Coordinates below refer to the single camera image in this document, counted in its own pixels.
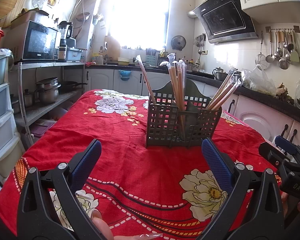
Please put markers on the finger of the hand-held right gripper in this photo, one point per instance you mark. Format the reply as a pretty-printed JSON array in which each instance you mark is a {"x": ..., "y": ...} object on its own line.
[
  {"x": 270, "y": 152},
  {"x": 285, "y": 142}
]

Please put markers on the condiment rack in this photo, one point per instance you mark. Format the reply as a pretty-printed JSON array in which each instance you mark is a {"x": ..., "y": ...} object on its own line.
[{"x": 163, "y": 59}]

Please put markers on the black wok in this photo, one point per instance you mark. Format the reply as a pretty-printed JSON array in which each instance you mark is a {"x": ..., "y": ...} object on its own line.
[{"x": 70, "y": 86}]

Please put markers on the blue hanging bag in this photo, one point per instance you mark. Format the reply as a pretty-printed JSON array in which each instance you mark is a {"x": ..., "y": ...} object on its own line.
[{"x": 125, "y": 75}]

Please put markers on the steel slotted spoon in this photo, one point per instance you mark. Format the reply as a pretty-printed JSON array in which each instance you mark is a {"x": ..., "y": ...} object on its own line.
[{"x": 278, "y": 55}]

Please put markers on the utensil hanging rail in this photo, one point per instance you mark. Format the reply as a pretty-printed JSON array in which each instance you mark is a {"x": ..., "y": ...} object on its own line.
[{"x": 268, "y": 28}]

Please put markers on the person's right hand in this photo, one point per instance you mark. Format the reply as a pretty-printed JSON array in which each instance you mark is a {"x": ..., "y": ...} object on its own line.
[{"x": 285, "y": 203}]

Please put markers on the steel pot with lid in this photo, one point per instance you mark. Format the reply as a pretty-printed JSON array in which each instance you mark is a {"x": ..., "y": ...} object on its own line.
[{"x": 218, "y": 75}]

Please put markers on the steel faucet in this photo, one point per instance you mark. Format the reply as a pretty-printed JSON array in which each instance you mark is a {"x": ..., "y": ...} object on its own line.
[{"x": 104, "y": 48}]

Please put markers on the white round plastic lid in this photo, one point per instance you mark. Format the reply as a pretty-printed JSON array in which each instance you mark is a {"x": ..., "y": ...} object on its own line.
[{"x": 40, "y": 1}]

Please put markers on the wall-hung strainer basket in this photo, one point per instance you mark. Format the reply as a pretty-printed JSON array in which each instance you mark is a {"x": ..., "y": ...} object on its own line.
[{"x": 83, "y": 17}]

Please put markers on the small hanging kitchen tools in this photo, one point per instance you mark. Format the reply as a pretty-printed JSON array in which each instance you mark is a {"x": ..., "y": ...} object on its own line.
[{"x": 201, "y": 42}]

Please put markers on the person's left hand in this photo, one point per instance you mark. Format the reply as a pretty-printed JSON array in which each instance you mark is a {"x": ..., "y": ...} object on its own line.
[{"x": 102, "y": 227}]

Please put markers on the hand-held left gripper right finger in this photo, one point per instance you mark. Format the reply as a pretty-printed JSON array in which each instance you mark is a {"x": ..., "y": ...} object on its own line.
[{"x": 216, "y": 162}]

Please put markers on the purple plastic box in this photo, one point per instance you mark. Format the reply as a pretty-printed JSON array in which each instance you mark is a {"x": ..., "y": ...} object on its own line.
[{"x": 41, "y": 128}]

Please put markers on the small steel pot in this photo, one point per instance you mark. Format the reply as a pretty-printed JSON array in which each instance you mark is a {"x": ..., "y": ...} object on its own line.
[{"x": 29, "y": 100}]

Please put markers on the pale green spatula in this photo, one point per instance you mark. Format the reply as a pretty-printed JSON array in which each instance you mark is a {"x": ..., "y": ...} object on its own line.
[{"x": 294, "y": 56}]

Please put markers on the plastic drawer unit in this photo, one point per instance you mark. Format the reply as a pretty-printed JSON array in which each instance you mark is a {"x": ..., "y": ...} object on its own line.
[{"x": 0, "y": 100}]

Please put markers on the light blue knife block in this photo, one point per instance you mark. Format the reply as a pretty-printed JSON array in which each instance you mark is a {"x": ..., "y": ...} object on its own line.
[{"x": 151, "y": 60}]

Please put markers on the cardboard box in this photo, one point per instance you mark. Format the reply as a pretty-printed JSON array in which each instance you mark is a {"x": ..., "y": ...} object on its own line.
[{"x": 27, "y": 17}]

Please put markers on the clear plastic food bag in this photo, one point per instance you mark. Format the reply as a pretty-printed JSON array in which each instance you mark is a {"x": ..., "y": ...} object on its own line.
[{"x": 260, "y": 83}]

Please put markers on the wooden chopsticks pair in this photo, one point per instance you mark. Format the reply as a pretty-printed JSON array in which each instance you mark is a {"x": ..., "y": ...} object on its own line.
[
  {"x": 231, "y": 91},
  {"x": 222, "y": 86},
  {"x": 227, "y": 89},
  {"x": 172, "y": 80},
  {"x": 179, "y": 75},
  {"x": 184, "y": 80},
  {"x": 146, "y": 80}
]

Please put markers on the white wall caddy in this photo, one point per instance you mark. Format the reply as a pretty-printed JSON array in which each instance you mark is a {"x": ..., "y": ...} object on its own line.
[{"x": 97, "y": 20}]

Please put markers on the small steel ladle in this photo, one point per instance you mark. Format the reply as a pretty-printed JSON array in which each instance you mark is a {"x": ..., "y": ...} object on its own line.
[{"x": 270, "y": 58}]

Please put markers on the blender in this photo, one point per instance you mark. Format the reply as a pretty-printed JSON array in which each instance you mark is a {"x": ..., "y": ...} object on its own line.
[{"x": 65, "y": 30}]

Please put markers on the kitchen window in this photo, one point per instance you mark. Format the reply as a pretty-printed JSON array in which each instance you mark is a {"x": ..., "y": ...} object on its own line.
[{"x": 140, "y": 17}]

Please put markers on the wooden cutting board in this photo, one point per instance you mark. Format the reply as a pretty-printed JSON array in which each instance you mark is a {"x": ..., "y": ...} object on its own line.
[{"x": 112, "y": 46}]

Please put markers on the steel kettle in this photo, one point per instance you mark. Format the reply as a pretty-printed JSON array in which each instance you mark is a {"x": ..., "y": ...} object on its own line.
[{"x": 236, "y": 75}]

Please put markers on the blue-grey plastic crate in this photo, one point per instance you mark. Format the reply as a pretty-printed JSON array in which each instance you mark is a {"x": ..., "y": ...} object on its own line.
[{"x": 73, "y": 54}]

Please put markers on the small round wall fan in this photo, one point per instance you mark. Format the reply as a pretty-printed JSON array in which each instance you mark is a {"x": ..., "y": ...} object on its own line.
[{"x": 178, "y": 42}]

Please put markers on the red floral tablecloth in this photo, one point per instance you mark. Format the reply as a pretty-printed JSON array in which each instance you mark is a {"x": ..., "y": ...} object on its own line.
[{"x": 130, "y": 142}]

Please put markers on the stacked steel pots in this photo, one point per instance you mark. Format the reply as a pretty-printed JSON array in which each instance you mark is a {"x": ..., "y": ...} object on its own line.
[{"x": 48, "y": 92}]

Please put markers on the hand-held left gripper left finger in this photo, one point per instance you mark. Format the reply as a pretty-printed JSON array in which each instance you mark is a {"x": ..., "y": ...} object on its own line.
[{"x": 87, "y": 162}]

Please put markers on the metal shelf rack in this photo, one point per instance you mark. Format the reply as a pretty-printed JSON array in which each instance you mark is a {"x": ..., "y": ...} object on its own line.
[{"x": 50, "y": 65}]

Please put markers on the dark grey utensil holder basket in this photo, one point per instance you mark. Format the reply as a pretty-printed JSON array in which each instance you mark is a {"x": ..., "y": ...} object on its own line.
[{"x": 165, "y": 125}]

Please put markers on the microwave oven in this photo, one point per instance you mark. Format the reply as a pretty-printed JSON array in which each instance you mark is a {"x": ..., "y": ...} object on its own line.
[{"x": 40, "y": 41}]

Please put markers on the yellow plastic basin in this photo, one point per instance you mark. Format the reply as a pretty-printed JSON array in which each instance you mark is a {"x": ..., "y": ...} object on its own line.
[{"x": 123, "y": 60}]

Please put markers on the dark hanging spoon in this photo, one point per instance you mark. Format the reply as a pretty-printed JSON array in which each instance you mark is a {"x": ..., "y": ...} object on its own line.
[{"x": 290, "y": 46}]

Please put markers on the ginger pile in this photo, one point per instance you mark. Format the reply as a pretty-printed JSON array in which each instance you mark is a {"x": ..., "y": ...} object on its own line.
[{"x": 282, "y": 91}]

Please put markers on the black range hood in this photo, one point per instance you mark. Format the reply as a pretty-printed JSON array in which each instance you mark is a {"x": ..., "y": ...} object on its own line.
[{"x": 222, "y": 17}]

